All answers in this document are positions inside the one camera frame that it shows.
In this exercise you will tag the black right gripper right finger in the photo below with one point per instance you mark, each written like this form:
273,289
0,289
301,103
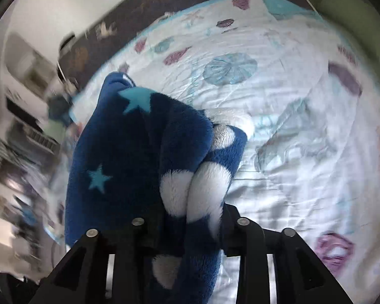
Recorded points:
300,276

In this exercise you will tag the dark deer print bedspread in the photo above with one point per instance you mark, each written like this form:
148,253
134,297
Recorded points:
81,56

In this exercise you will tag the green pillow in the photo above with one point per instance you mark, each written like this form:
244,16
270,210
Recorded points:
358,17

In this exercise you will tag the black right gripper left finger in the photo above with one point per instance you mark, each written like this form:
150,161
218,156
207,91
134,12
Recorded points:
106,267

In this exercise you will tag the blue star fleece garment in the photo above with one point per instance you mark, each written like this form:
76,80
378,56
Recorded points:
145,155

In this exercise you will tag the dark blue clothes pile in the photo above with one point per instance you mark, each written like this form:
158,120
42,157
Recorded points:
58,109

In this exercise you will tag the white seashell print quilt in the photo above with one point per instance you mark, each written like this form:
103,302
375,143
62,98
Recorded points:
313,161

